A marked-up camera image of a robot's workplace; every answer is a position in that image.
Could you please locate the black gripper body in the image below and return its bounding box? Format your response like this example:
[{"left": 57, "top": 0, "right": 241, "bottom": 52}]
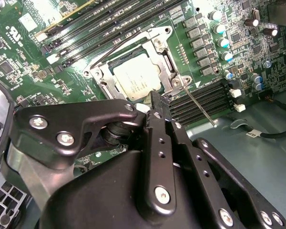
[{"left": 38, "top": 149, "right": 214, "bottom": 229}]

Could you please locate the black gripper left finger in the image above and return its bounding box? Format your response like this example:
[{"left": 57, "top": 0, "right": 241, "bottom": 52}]
[{"left": 9, "top": 89, "right": 179, "bottom": 218}]

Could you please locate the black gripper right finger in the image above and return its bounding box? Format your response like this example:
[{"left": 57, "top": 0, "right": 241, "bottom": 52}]
[{"left": 160, "top": 94, "right": 286, "bottom": 229}]

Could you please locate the metal socket cover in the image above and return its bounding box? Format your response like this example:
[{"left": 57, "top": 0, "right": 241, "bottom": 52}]
[{"left": 95, "top": 39, "right": 182, "bottom": 101}]

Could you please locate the silver CPU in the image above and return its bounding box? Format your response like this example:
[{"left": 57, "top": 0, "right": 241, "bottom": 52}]
[{"left": 112, "top": 52, "right": 163, "bottom": 101}]

